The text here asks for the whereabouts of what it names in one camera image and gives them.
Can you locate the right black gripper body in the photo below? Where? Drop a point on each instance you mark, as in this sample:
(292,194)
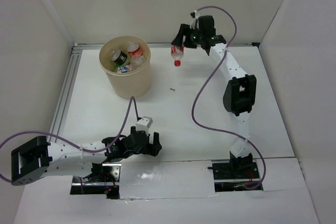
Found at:
(196,36)

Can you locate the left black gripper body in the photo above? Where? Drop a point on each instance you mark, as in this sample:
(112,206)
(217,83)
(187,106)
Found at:
(144,150)

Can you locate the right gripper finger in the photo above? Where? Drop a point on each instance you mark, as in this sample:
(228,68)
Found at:
(188,43)
(184,31)

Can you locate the small red label bottle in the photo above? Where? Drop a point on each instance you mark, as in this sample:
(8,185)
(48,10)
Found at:
(177,53)

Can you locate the large red label bottle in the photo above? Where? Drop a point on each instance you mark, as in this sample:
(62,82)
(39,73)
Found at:
(134,49)

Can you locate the clear bottle blue cap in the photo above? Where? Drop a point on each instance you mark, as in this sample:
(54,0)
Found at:
(137,61)

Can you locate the black label bottle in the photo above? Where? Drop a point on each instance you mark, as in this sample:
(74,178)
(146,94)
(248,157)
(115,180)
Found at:
(119,57)

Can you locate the blue white label bottle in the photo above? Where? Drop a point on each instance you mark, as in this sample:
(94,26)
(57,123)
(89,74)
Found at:
(127,68)

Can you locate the green plastic bottle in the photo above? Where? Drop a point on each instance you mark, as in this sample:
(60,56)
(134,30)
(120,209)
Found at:
(119,69)

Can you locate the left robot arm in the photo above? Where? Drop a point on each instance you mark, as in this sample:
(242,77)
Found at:
(39,158)

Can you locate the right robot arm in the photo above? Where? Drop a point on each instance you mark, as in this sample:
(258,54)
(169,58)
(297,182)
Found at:
(240,87)

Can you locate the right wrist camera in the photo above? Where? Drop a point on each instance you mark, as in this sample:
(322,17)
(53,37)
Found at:
(195,16)

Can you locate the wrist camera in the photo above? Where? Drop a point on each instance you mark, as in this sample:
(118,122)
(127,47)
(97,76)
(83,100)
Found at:
(143,124)
(195,16)

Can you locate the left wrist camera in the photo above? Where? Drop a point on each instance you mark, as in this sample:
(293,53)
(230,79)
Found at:
(143,124)

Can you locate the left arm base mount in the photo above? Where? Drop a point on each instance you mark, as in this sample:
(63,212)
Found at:
(104,181)

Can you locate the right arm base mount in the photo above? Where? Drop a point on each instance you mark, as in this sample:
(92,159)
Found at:
(226,180)

